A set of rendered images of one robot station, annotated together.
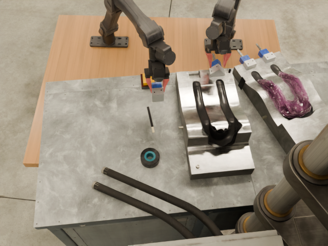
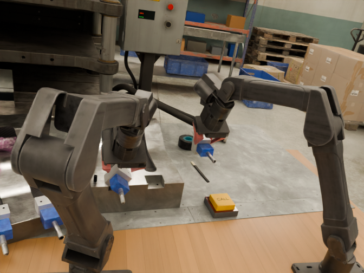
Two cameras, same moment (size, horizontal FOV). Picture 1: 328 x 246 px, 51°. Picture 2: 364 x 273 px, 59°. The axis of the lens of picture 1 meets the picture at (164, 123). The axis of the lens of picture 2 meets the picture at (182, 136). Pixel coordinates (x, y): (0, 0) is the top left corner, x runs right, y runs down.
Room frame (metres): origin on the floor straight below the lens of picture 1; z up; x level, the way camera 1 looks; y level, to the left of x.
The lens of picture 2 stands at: (1.78, -0.27, 1.39)
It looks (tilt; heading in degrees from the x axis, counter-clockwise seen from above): 25 degrees down; 166
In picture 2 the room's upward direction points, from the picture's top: 10 degrees clockwise
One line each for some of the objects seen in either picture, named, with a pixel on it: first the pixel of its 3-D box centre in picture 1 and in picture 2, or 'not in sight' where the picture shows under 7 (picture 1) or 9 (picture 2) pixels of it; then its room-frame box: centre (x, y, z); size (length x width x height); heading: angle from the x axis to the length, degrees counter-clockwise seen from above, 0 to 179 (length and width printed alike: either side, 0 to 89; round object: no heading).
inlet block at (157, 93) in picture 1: (156, 85); (206, 151); (0.91, 0.04, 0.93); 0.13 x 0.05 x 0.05; 8
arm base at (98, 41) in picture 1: (108, 36); (337, 264); (1.29, 0.30, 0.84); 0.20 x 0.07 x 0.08; 91
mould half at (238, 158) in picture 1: (212, 117); (125, 148); (0.80, -0.21, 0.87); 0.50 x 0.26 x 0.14; 8
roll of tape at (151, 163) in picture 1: (150, 157); (187, 142); (0.62, 0.05, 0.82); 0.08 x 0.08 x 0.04
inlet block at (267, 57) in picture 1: (263, 52); (0, 233); (1.19, -0.48, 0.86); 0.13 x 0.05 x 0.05; 25
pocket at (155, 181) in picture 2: (194, 76); (154, 184); (1.01, -0.13, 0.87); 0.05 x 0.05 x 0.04; 8
